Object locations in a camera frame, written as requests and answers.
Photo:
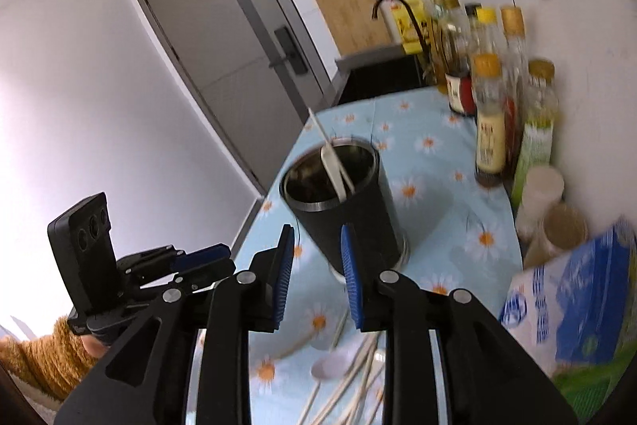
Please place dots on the white paper cup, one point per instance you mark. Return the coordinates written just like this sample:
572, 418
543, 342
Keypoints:
540, 196

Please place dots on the person's left hand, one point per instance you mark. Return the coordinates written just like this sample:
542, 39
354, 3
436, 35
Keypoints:
93, 346

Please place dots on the blue daisy print tablecloth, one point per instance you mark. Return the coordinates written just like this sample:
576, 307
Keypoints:
433, 216

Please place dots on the green label bottle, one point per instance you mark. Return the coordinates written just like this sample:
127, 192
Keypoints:
537, 141

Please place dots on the blue carton box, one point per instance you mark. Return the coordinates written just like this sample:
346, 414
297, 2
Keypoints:
572, 295

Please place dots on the clear bottle yellow cap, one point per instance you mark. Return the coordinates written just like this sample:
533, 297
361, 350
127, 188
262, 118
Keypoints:
487, 29

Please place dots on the grey door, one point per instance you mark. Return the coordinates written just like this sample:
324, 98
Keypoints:
214, 31

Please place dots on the yellow detergent bottle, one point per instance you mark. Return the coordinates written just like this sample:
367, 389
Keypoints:
410, 24

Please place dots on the black cylindrical utensil holder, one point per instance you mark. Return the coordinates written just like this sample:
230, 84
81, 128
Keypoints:
318, 226

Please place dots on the tall clear bottle gold cap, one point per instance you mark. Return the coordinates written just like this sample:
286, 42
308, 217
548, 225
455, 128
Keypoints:
515, 56

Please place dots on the black faucet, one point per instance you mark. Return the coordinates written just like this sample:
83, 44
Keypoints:
398, 2

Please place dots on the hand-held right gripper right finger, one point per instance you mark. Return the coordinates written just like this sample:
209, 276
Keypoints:
351, 285

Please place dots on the wooden cutting board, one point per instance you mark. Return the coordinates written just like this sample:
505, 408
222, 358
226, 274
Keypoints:
351, 14

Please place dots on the green package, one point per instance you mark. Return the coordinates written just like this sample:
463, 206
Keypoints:
597, 395

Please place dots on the white ceramic spoon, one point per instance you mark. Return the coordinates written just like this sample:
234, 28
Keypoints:
331, 363
334, 171

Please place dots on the black sink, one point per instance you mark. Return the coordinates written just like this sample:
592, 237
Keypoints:
383, 76

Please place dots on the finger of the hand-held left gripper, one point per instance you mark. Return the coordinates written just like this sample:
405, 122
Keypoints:
204, 278
199, 255

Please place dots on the large cooking oil bottle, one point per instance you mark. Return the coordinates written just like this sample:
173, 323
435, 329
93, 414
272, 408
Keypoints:
440, 41

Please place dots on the small sauce bottle gold cap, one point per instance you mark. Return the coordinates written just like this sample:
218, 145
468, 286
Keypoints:
490, 131

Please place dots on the wooden chopstick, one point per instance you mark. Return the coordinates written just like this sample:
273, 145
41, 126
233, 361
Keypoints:
361, 387
371, 400
343, 375
318, 126

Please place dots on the dark soy sauce bottle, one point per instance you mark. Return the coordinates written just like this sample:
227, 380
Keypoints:
459, 94

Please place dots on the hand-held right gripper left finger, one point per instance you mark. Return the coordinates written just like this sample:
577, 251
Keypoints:
286, 275

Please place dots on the clear bottle black cap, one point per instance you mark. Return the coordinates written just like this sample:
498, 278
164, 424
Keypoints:
470, 19

